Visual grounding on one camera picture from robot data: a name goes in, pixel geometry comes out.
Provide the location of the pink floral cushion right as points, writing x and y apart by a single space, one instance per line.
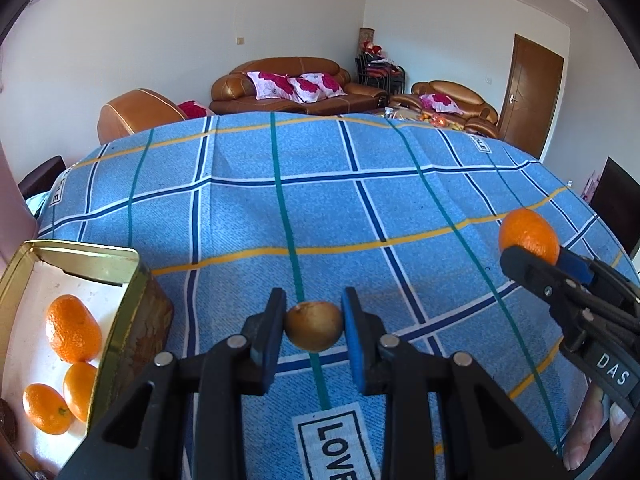
316 87

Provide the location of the pink electric kettle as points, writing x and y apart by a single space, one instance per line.
17 223

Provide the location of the orange mandarin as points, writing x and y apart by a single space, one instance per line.
46 409
78 386
71 330
525 228

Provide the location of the yellow-brown round fruit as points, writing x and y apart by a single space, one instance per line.
29 461
314 326

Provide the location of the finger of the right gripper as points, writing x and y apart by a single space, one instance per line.
564 296
583 269

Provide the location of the brown leather armchair right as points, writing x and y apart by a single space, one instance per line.
479 116

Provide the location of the brown leather chair left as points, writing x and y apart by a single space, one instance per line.
135 111

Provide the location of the gold metal tin box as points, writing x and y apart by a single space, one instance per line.
117 288

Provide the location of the coffee table with snacks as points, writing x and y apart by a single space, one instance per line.
433 119

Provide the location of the pink cushion on armchair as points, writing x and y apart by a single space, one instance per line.
440 103

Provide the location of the brown wooden door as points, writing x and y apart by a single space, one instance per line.
531 95

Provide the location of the dark brown passion fruit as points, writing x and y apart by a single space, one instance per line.
8 424

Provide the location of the red cushion on chair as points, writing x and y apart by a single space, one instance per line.
193 109

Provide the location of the pink floral cushion left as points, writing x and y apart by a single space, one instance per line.
270 86

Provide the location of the orange mandarin back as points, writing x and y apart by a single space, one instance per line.
525 228

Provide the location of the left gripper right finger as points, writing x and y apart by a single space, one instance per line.
484 434

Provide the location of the orange mandarin front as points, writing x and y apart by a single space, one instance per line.
71 330

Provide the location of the black television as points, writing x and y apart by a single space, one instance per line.
616 200

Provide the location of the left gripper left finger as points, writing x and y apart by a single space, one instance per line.
196 401

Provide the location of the pink floral cushion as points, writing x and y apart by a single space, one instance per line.
270 86
316 87

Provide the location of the person's right hand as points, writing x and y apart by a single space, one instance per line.
589 420

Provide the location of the brown leather three-seat sofa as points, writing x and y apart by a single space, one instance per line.
235 93

